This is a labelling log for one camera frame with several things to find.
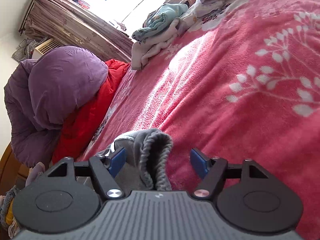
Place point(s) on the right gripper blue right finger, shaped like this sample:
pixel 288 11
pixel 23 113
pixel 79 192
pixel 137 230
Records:
pixel 212 173

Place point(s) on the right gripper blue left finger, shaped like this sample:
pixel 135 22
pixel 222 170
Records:
pixel 104 169

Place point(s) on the grey fleece pants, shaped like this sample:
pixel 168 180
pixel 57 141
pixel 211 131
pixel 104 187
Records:
pixel 147 152

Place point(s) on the white patterned folded clothes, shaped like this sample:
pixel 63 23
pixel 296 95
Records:
pixel 205 7

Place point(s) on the pink floral fleece blanket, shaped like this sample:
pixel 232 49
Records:
pixel 240 85

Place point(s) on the wooden bed headboard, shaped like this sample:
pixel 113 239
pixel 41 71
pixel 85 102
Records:
pixel 12 172

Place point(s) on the purple quilt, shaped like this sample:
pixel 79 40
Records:
pixel 41 94

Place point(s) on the light pink folded garment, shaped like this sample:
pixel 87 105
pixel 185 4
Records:
pixel 143 50

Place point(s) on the white air conditioner unit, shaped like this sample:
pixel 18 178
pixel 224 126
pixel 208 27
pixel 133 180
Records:
pixel 45 47

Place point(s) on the brown patterned curtain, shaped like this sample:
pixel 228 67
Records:
pixel 72 25

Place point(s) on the teal folded garment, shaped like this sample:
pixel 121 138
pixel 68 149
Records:
pixel 159 20

